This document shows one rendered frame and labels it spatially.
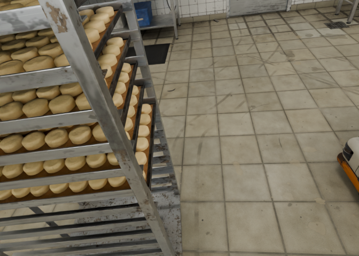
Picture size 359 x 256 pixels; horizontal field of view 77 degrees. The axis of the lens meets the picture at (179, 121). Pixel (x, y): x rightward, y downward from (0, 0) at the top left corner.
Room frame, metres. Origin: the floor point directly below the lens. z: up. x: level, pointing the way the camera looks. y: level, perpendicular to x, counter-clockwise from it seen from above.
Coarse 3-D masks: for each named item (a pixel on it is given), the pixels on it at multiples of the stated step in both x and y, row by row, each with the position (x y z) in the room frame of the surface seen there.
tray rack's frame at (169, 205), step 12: (168, 192) 0.79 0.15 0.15; (84, 204) 0.81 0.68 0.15; (96, 204) 0.80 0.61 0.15; (108, 204) 0.78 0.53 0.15; (120, 204) 0.77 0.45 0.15; (168, 204) 0.71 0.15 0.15; (180, 204) 0.71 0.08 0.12; (96, 216) 0.71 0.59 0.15; (108, 216) 0.70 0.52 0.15; (120, 216) 0.69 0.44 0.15; (132, 216) 0.67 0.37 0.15; (144, 216) 0.66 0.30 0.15; (168, 216) 0.64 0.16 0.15; (180, 216) 0.62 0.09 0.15; (120, 228) 0.62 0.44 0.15; (132, 228) 0.60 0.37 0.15; (144, 228) 0.59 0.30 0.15; (168, 228) 0.57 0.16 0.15; (180, 228) 0.56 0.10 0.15; (120, 240) 0.55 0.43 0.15; (132, 240) 0.54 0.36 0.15; (180, 240) 0.50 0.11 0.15; (0, 252) 0.39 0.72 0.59; (96, 252) 0.51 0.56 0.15; (180, 252) 0.44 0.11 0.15
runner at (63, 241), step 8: (112, 232) 0.39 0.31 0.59; (120, 232) 0.38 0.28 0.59; (128, 232) 0.38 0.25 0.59; (136, 232) 0.37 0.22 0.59; (144, 232) 0.37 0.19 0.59; (152, 232) 0.35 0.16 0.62; (40, 240) 0.41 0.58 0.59; (48, 240) 0.40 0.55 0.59; (56, 240) 0.40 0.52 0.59; (64, 240) 0.39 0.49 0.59; (72, 240) 0.37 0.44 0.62; (80, 240) 0.37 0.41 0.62; (88, 240) 0.37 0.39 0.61; (96, 240) 0.36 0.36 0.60; (104, 240) 0.36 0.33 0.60; (112, 240) 0.36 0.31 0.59; (0, 248) 0.39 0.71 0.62; (8, 248) 0.39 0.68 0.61; (16, 248) 0.39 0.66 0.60; (24, 248) 0.39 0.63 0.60; (32, 248) 0.38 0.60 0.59
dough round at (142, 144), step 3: (138, 138) 0.54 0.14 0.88; (141, 138) 0.54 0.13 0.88; (144, 138) 0.54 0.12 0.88; (138, 141) 0.53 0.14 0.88; (141, 141) 0.53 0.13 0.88; (144, 141) 0.52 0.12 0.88; (147, 141) 0.53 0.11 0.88; (138, 144) 0.52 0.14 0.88; (141, 144) 0.51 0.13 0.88; (144, 144) 0.51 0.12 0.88; (147, 144) 0.52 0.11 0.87; (138, 147) 0.50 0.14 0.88; (141, 147) 0.50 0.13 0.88; (144, 147) 0.50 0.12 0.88; (147, 147) 0.51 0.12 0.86; (138, 150) 0.50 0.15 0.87; (141, 150) 0.50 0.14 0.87
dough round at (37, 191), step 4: (32, 188) 0.42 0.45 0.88; (36, 188) 0.41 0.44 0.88; (40, 188) 0.41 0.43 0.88; (44, 188) 0.41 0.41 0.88; (48, 188) 0.42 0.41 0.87; (32, 192) 0.40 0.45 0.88; (36, 192) 0.40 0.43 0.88; (40, 192) 0.40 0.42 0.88; (44, 192) 0.40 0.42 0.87; (36, 196) 0.40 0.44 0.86
